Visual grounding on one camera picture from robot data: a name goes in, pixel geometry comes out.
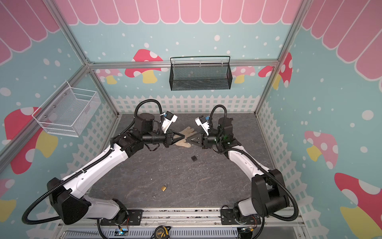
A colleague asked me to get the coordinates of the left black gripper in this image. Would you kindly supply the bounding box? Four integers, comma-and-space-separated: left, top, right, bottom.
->
142, 128, 185, 148

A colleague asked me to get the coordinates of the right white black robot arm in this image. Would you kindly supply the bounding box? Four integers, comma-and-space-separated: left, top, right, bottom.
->
186, 105, 298, 224

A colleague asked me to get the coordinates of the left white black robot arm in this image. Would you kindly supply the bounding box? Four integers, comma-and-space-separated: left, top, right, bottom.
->
21, 99, 185, 225

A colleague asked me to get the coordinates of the beige knit work glove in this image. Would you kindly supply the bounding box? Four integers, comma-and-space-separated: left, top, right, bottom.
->
175, 126, 197, 148

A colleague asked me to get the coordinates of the brass padlock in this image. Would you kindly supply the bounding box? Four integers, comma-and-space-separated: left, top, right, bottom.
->
161, 184, 168, 192

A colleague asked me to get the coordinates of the yellow black tape measure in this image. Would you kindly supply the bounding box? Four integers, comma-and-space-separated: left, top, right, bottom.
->
151, 226, 171, 239

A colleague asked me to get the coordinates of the green circuit board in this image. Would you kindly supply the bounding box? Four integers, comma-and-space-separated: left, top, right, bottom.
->
114, 229, 129, 237

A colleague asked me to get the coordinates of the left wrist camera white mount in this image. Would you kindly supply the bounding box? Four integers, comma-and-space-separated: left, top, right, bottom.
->
161, 111, 178, 133

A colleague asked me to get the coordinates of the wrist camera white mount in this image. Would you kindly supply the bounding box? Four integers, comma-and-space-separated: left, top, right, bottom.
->
161, 111, 178, 133
195, 115, 210, 135

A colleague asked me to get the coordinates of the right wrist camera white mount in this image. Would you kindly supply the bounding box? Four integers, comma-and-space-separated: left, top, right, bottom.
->
195, 115, 210, 135

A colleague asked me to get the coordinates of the black mesh wall basket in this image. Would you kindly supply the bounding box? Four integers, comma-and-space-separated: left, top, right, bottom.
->
169, 56, 233, 91

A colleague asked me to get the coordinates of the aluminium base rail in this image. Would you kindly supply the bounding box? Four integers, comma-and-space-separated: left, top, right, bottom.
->
57, 207, 305, 232

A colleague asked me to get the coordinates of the white mesh wall basket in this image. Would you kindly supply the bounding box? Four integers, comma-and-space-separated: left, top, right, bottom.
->
32, 81, 101, 137

